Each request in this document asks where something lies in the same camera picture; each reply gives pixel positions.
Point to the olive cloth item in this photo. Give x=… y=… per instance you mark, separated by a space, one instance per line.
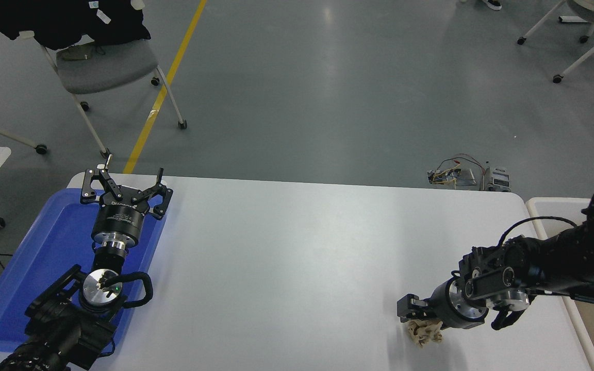
x=78 y=52

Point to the small grey electronic device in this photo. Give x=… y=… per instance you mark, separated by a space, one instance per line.
x=498 y=179

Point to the blue plastic tray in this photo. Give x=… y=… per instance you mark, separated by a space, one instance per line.
x=54 y=247

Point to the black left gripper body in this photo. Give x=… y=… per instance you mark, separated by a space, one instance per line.
x=121 y=219

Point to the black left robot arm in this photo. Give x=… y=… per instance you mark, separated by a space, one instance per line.
x=60 y=330

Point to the tan paper ball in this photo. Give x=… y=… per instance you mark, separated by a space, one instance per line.
x=423 y=335

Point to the grey seat wheeled chair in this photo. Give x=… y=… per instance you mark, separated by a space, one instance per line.
x=111 y=67

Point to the white chair leg with caster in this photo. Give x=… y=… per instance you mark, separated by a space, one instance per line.
x=3 y=134

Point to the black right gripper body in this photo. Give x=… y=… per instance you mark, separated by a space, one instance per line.
x=440 y=309

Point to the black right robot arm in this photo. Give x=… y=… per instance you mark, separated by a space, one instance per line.
x=575 y=257

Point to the black garment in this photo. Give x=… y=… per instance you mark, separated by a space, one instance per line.
x=60 y=20

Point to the white frame wheeled chair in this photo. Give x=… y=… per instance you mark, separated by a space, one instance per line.
x=593 y=7

